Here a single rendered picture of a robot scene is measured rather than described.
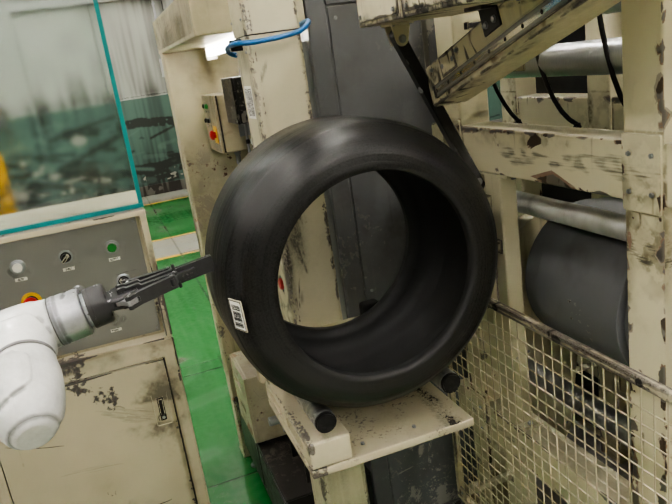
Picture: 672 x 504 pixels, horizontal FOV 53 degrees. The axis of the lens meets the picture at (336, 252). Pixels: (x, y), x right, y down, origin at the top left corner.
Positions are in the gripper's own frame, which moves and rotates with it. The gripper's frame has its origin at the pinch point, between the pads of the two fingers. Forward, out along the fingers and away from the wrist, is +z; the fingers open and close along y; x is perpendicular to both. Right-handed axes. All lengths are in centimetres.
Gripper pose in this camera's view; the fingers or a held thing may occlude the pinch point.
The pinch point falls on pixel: (195, 268)
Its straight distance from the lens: 130.2
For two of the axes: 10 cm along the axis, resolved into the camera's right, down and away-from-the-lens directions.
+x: 2.7, 9.1, 3.1
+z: 9.0, -3.6, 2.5
